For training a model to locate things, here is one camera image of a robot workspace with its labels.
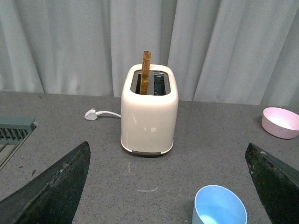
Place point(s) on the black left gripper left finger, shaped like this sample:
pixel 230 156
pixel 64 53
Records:
pixel 53 196

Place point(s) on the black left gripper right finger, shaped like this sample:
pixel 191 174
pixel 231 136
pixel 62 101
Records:
pixel 276 183

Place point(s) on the light blue cup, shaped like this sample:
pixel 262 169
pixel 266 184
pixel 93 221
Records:
pixel 214 204

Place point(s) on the pink bowl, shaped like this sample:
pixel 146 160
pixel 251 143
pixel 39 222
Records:
pixel 280 122

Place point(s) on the green dish rack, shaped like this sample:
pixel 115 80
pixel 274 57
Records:
pixel 14 130

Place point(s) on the white two-slot toaster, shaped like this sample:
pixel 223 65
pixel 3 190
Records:
pixel 148 121

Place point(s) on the grey-white curtain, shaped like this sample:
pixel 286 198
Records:
pixel 224 51

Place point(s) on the toasted bread slice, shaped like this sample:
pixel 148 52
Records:
pixel 145 72

